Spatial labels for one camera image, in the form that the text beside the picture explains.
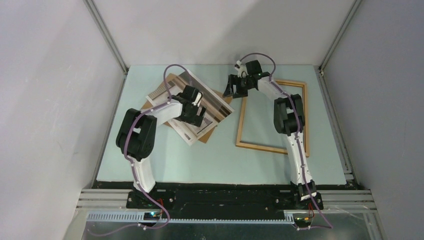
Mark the aluminium extrusion frame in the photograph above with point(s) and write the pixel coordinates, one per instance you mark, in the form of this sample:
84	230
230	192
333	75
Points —
101	214

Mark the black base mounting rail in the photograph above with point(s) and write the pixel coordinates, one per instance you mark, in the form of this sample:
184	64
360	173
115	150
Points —
224	202

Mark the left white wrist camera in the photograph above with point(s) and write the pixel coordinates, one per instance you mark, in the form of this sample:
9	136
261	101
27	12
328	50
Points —
198	99

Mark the photo print of window plant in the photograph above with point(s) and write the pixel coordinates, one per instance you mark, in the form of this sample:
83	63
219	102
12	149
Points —
157	96

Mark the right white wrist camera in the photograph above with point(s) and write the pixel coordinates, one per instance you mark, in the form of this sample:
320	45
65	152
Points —
241	69

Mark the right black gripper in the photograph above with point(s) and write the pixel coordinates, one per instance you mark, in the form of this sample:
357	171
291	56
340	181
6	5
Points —
233	80

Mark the light wooden picture frame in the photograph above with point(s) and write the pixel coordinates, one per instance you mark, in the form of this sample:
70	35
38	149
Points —
256	128

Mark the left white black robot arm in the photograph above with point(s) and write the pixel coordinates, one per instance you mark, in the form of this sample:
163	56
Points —
137	133

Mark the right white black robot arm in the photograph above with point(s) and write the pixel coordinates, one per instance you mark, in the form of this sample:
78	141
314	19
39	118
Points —
288	118

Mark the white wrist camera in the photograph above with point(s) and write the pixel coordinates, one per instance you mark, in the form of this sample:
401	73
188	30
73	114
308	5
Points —
198	99
241	69

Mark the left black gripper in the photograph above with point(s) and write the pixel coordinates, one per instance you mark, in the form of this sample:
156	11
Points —
196	120

